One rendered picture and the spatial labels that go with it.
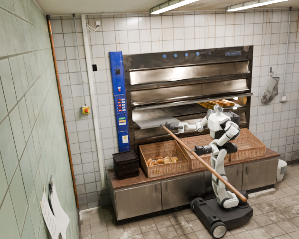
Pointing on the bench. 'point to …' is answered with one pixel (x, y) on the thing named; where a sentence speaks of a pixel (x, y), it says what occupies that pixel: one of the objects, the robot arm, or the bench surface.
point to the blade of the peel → (156, 122)
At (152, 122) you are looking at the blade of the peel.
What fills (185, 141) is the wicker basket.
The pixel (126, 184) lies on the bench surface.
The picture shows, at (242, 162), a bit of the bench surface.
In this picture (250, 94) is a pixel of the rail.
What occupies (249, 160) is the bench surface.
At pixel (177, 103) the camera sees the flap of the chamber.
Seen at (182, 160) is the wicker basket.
